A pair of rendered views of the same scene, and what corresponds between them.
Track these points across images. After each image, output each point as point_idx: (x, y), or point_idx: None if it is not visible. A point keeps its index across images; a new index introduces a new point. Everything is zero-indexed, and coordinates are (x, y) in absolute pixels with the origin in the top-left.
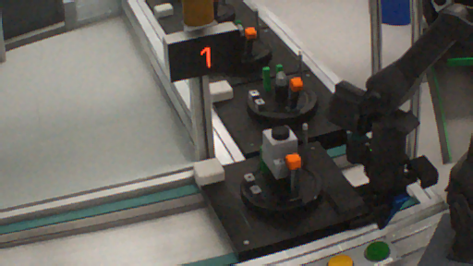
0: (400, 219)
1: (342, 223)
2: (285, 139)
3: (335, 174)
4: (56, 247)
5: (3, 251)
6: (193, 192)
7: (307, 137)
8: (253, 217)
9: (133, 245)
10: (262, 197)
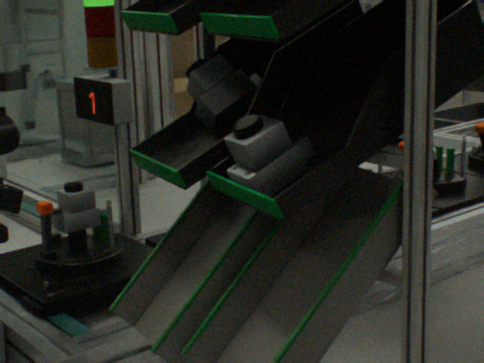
0: (36, 328)
1: (26, 294)
2: (66, 192)
3: (118, 277)
4: (6, 226)
5: None
6: None
7: (108, 215)
8: None
9: (22, 247)
10: (54, 245)
